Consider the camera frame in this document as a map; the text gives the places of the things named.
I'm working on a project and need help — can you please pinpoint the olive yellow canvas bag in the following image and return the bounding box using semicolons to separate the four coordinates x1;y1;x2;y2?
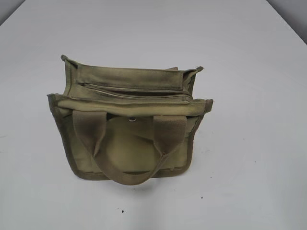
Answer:
48;55;213;185

